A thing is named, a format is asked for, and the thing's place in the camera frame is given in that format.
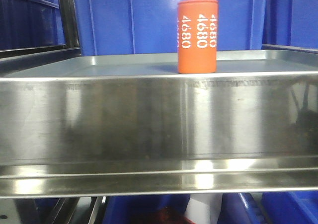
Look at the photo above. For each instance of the orange cylindrical capacitor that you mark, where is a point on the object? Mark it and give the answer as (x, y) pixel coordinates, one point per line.
(197, 36)

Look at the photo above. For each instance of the blue bin behind shelf centre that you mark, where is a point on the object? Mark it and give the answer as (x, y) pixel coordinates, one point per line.
(114, 27)

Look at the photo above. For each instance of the grey tray on shelf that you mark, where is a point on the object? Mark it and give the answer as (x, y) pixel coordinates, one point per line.
(242, 61)

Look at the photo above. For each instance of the blue bin below shelf left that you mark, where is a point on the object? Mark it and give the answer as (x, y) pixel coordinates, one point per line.
(120, 209)

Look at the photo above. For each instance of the blue bin below shelf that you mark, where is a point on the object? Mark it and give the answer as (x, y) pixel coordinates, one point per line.
(120, 209)
(298, 207)

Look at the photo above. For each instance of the blue bin behind shelf right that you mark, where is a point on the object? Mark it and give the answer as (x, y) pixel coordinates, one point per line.
(291, 23)

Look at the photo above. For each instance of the blue bin below shelf right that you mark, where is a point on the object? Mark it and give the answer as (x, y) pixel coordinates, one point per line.
(298, 207)

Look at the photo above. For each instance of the red item in lower bin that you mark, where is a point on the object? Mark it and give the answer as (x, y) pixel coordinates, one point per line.
(167, 215)

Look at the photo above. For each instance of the white post below shelf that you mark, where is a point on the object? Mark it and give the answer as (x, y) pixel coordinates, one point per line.
(204, 208)

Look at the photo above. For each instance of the black shelf upright post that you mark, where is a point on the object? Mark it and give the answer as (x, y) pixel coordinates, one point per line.
(69, 23)

